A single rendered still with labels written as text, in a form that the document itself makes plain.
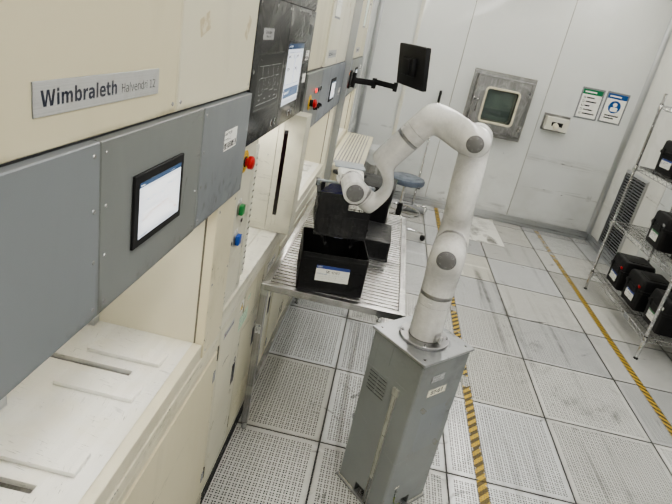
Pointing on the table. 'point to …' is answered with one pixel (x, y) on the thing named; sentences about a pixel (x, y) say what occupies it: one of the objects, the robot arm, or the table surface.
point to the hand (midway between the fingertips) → (348, 170)
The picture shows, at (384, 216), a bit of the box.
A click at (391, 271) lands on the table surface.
